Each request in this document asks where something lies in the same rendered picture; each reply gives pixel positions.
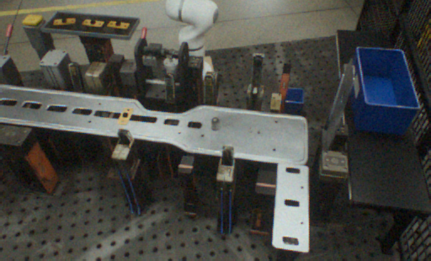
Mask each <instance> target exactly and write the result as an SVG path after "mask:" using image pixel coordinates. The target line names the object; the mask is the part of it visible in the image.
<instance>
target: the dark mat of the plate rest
mask: <svg viewBox="0 0 431 261"><path fill-rule="evenodd" d="M58 19H76V22H75V24H67V25H54V23H55V20H58ZM86 19H89V20H95V21H100V22H104V24H103V25H102V27H93V26H85V25H82V23H83V22H85V20H86ZM111 21H114V22H121V23H124V24H130V25H129V27H128V28H126V29H119V28H114V27H108V26H107V25H108V24H109V22H111ZM136 21H137V19H123V18H115V17H106V16H98V15H89V14H80V13H56V14H55V17H53V18H52V19H51V21H50V22H49V23H48V24H47V25H46V26H45V27H44V29H67V30H75V31H82V32H90V33H98V34H107V35H129V34H130V32H131V30H132V28H134V26H135V23H136ZM85 23H87V22H85Z"/></svg>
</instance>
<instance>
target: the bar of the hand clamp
mask: <svg viewBox="0 0 431 261"><path fill-rule="evenodd" d="M263 57H264V54H260V53H254V55H253V69H252V78H251V87H250V98H251V97H252V96H253V87H258V99H259V97H260V91H261V84H262V70H263Z"/></svg>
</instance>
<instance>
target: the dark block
mask: <svg viewBox="0 0 431 261"><path fill-rule="evenodd" d="M187 68H188V79H189V84H190V92H191V108H195V107H196V106H198V105H202V104H203V103H204V100H203V56H191V57H190V58H189V62H188V64H187ZM193 123H194V128H198V129H199V128H200V127H201V126H202V124H201V123H195V122H193Z"/></svg>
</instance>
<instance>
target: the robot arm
mask: <svg viewBox="0 0 431 261"><path fill-rule="evenodd" d="M165 10H166V13H167V16H168V17H169V18H171V19H172V20H176V21H179V22H182V23H185V24H192V25H189V26H187V27H184V28H182V29H181V30H180V31H179V48H180V46H181V44H182V43H183V41H186V42H187V43H188V45H189V56H203V80H204V77H205V73H206V72H211V68H210V65H208V64H207V62H206V61H205V33H207V30H209V29H210V28H211V27H212V26H213V25H214V24H215V22H216V20H217V19H218V17H219V9H218V7H217V6H216V4H215V3H214V2H213V1H211V0H167V1H166V3H165Z"/></svg>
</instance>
